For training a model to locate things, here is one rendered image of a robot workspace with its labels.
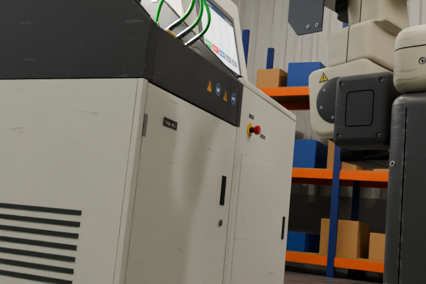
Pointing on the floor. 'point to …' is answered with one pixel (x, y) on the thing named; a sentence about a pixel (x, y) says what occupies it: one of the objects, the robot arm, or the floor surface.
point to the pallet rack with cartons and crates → (301, 154)
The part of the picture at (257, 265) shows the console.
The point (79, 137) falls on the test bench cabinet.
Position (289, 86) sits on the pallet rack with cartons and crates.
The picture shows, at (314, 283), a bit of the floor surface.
